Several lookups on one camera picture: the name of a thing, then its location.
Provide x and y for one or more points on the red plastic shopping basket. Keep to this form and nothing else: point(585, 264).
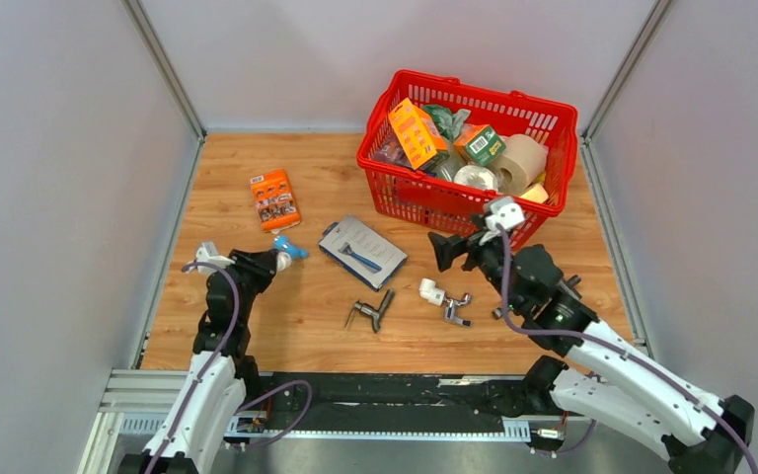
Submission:
point(431, 198)

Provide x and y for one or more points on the yellow sponge block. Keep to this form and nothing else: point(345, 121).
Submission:
point(536, 193)

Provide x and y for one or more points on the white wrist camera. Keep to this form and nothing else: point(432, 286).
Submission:
point(206, 254)
point(502, 213)

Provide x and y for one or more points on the blue grey razor box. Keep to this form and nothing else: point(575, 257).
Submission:
point(362, 252)

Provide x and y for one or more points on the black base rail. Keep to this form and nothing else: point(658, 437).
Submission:
point(398, 403)

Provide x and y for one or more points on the orange blister pack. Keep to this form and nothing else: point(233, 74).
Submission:
point(275, 202)

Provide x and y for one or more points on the green small box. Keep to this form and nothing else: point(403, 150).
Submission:
point(479, 144)

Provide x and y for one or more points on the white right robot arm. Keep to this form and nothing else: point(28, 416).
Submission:
point(593, 371)

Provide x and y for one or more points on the blue plastic water faucet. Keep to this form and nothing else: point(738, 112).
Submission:
point(284, 245)

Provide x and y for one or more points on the dark metal faucet right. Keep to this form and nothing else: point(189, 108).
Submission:
point(572, 282)

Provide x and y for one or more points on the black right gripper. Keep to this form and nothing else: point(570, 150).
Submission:
point(446, 249)

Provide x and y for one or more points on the white plastic pipe elbow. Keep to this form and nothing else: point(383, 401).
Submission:
point(283, 261)

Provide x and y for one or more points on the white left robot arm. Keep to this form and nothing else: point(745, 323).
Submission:
point(216, 381)

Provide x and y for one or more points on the dark metal faucet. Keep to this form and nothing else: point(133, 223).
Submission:
point(374, 314)
point(572, 282)

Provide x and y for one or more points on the orange carton box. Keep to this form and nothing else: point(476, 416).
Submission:
point(418, 135)

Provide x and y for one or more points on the white wrapped roll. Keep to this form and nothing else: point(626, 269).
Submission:
point(477, 177)

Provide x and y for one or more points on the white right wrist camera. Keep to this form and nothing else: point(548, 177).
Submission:
point(502, 213)

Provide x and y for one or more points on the white pipe elbow second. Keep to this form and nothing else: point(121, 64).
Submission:
point(430, 292)

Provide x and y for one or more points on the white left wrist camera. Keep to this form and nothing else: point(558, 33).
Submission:
point(206, 254)

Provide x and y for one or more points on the beige toilet paper roll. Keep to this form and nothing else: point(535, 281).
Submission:
point(520, 163)

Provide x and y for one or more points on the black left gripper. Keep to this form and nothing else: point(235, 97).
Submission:
point(261, 265)

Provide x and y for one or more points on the green plastic bag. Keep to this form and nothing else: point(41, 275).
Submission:
point(449, 124)

